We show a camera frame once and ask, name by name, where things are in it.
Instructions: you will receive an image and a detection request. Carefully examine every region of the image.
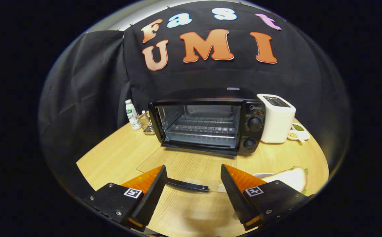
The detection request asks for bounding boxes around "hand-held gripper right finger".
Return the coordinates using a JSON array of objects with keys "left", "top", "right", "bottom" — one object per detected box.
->
[{"left": 220, "top": 164, "right": 315, "bottom": 231}]

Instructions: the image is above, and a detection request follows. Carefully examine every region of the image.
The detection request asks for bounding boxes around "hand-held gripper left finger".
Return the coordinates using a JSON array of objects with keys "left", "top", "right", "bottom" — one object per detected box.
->
[{"left": 83, "top": 165, "right": 168, "bottom": 232}]

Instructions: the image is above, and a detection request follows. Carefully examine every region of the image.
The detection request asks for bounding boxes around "sandwich with lettuce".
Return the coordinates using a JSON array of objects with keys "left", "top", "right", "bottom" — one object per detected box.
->
[{"left": 262, "top": 166, "right": 309, "bottom": 195}]

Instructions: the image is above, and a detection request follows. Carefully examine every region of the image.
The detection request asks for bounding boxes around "black toaster oven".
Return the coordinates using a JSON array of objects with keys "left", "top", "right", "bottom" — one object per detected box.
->
[{"left": 136, "top": 87, "right": 266, "bottom": 193}]

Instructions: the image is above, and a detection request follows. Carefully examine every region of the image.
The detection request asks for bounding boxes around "white bread toaster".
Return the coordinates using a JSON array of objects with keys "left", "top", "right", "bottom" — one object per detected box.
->
[{"left": 257, "top": 94, "right": 297, "bottom": 144}]

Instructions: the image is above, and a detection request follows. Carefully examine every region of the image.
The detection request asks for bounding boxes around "white plastic bottle green label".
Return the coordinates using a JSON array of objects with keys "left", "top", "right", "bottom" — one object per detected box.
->
[{"left": 125, "top": 99, "right": 142, "bottom": 131}]

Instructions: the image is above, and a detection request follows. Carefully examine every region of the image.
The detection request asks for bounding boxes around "white divided dish with beans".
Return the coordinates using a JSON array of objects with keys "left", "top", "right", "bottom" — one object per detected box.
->
[{"left": 287, "top": 122, "right": 310, "bottom": 143}]

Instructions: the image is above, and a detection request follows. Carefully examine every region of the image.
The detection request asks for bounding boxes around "metal wire rack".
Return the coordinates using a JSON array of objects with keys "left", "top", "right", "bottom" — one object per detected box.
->
[{"left": 138, "top": 110, "right": 156, "bottom": 136}]

